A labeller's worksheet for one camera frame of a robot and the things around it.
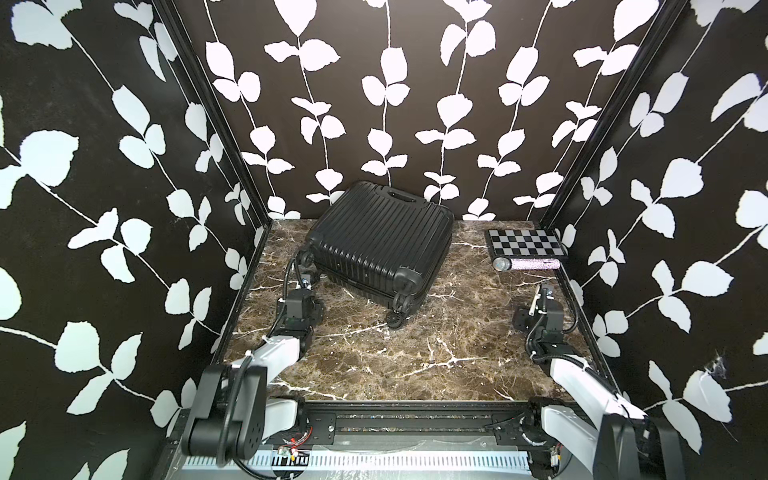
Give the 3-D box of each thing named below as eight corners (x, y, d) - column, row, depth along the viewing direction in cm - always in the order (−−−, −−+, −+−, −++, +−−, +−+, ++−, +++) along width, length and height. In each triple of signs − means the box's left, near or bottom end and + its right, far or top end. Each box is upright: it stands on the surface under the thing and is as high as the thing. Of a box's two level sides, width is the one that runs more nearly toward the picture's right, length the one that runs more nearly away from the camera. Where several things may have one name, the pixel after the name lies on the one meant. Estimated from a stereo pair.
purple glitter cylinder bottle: (494, 272, 108) (497, 265, 105) (492, 263, 111) (495, 256, 107) (557, 273, 108) (562, 266, 105) (553, 264, 111) (558, 256, 108)
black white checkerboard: (491, 258, 113) (493, 252, 110) (484, 233, 121) (486, 228, 118) (563, 258, 113) (567, 253, 110) (551, 234, 121) (555, 228, 119)
